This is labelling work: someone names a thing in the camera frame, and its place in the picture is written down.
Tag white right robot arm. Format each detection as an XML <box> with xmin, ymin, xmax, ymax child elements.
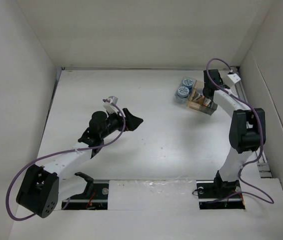
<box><xmin>203</xmin><ymin>69</ymin><xmax>266</xmax><ymax>198</ymax></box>

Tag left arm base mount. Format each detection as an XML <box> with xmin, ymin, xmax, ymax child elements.
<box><xmin>61</xmin><ymin>180</ymin><xmax>110</xmax><ymax>211</ymax></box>

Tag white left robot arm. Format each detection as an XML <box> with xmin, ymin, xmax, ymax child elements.
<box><xmin>16</xmin><ymin>108</ymin><xmax>144</xmax><ymax>218</ymax></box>

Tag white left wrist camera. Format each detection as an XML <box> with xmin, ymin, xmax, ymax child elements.
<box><xmin>103</xmin><ymin>96</ymin><xmax>118</xmax><ymax>115</ymax></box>

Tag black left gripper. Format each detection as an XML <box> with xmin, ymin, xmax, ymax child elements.
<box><xmin>100</xmin><ymin>108</ymin><xmax>142</xmax><ymax>139</ymax></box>

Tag pink highlighter pen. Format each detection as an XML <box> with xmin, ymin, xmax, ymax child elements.
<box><xmin>203</xmin><ymin>98</ymin><xmax>213</xmax><ymax>108</ymax></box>

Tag grey plastic bin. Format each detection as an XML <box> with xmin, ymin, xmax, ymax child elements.
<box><xmin>200</xmin><ymin>98</ymin><xmax>218</xmax><ymax>116</ymax></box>

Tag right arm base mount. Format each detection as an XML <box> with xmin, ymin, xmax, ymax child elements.
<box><xmin>192</xmin><ymin>180</ymin><xmax>246</xmax><ymax>210</ymax></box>

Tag clear plastic bin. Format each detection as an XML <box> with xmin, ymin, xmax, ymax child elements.
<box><xmin>174</xmin><ymin>76</ymin><xmax>197</xmax><ymax>104</ymax></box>

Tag clear jar of paper clips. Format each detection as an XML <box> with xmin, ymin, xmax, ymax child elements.
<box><xmin>195</xmin><ymin>87</ymin><xmax>204</xmax><ymax>96</ymax></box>

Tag aluminium rail on right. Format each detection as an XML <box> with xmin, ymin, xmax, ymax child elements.
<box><xmin>230</xmin><ymin>67</ymin><xmax>274</xmax><ymax>178</ymax></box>

